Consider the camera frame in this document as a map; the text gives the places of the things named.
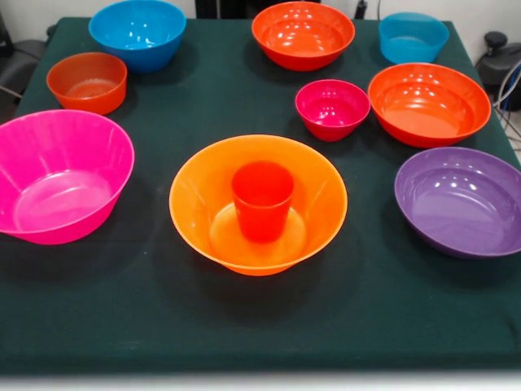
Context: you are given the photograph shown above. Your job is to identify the orange cup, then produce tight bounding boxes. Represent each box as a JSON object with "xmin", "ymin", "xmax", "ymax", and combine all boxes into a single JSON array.
[{"xmin": 231, "ymin": 160, "xmax": 295, "ymax": 244}]

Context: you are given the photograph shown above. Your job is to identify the large yellow-orange bowl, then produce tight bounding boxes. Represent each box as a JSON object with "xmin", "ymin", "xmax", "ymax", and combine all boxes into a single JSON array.
[{"xmin": 169, "ymin": 134, "xmax": 348, "ymax": 277}]

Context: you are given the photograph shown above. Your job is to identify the small magenta bowl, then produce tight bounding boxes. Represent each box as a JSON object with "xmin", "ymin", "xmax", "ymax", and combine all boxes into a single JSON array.
[{"xmin": 294, "ymin": 79, "xmax": 372, "ymax": 143}]

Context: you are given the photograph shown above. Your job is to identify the wide red-orange bowl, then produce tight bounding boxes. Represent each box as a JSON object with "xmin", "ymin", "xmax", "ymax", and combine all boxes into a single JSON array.
[
  {"xmin": 367, "ymin": 62, "xmax": 493, "ymax": 149},
  {"xmin": 251, "ymin": 1, "xmax": 357, "ymax": 73}
]

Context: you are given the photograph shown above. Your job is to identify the small orange bowl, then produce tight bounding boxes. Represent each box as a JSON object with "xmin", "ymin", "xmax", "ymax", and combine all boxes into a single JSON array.
[{"xmin": 46, "ymin": 51, "xmax": 129, "ymax": 116}]

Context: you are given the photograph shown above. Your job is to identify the large pink bowl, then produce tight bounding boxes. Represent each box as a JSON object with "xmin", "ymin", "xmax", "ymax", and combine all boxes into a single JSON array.
[{"xmin": 0, "ymin": 108, "xmax": 136, "ymax": 246}]

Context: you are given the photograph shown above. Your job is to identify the large blue bowl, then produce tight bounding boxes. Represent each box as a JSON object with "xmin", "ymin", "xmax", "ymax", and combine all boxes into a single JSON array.
[{"xmin": 88, "ymin": 0, "xmax": 187, "ymax": 74}]

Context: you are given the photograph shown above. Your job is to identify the dark green tablecloth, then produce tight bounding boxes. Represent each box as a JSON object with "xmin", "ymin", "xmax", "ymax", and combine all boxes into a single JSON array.
[{"xmin": 0, "ymin": 15, "xmax": 521, "ymax": 374}]

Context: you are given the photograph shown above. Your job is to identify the wide purple bowl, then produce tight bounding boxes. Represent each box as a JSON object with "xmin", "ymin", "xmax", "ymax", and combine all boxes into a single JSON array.
[{"xmin": 393, "ymin": 146, "xmax": 521, "ymax": 261}]

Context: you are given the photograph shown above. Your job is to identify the small light blue bowl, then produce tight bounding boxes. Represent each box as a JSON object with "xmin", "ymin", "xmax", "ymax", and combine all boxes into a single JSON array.
[{"xmin": 378, "ymin": 11, "xmax": 450, "ymax": 65}]

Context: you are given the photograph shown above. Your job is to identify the grey office chair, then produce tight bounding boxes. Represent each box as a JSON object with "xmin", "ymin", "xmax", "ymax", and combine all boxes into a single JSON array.
[{"xmin": 0, "ymin": 10, "xmax": 58, "ymax": 111}]

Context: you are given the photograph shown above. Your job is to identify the black office chair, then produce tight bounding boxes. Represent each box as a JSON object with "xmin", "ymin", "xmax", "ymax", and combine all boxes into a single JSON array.
[{"xmin": 475, "ymin": 31, "xmax": 521, "ymax": 86}]

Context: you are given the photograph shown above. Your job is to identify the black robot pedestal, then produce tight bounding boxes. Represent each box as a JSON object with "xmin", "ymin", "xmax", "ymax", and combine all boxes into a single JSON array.
[{"xmin": 195, "ymin": 0, "xmax": 269, "ymax": 20}]

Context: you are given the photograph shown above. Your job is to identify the tangled floor cables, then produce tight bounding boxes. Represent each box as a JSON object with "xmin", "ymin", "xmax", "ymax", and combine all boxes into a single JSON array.
[{"xmin": 492, "ymin": 60, "xmax": 521, "ymax": 152}]

